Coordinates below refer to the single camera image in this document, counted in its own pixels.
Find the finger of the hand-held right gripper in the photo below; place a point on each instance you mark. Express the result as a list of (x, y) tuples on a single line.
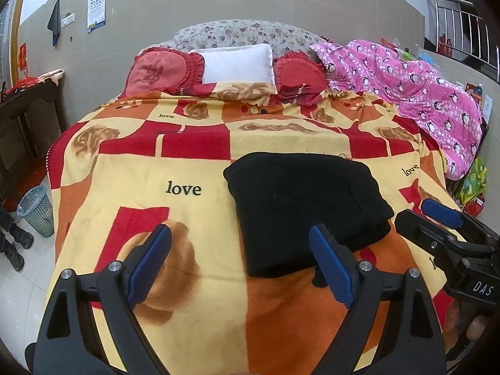
[(441, 211), (425, 232)]

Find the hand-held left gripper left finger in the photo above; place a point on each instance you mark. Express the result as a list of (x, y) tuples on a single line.
[(150, 265)]

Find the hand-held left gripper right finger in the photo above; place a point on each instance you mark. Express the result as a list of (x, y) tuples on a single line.
[(332, 265)]

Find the black pants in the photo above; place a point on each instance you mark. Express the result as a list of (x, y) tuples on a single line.
[(304, 203)]

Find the person's right hand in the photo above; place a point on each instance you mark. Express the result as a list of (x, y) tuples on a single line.
[(474, 326)]

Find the green patterned bag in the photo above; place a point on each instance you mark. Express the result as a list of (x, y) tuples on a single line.
[(474, 181)]

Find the red orange yellow printed blanket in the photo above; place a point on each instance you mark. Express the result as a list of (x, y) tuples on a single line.
[(136, 172)]

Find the teal mesh waste basket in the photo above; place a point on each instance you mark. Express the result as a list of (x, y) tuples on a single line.
[(37, 211)]

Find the pink penguin print quilt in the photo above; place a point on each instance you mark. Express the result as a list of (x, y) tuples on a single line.
[(410, 86)]

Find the red floor mat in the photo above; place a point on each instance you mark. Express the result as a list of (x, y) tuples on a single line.
[(33, 179)]

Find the red fire extinguisher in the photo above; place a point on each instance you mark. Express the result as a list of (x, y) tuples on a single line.
[(449, 47), (442, 47)]

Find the metal stair railing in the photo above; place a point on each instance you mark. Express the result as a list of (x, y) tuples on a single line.
[(465, 27)]

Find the large red frilled cushion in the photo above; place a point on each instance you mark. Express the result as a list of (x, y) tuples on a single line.
[(156, 70)]

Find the small red frilled cushion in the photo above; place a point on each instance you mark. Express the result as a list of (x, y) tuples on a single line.
[(300, 72)]

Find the dark wooden side table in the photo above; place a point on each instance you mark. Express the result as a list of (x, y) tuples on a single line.
[(23, 105)]

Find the pink cloth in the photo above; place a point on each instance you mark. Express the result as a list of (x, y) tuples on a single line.
[(52, 75)]

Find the white pillow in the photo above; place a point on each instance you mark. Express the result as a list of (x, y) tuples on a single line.
[(234, 64)]

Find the red tasselled ornament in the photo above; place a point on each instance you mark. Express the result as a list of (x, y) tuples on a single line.
[(23, 84)]

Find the floral grey pillow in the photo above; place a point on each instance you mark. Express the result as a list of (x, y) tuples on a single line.
[(242, 31)]

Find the dark hanging towel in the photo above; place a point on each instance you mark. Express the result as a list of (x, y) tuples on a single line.
[(54, 21)]

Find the red wall hanging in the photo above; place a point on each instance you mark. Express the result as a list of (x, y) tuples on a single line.
[(22, 55)]

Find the white wall socket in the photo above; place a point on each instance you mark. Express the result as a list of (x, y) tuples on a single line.
[(68, 19)]

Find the eye chart wall poster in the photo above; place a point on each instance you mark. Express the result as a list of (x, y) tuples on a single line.
[(96, 2)]

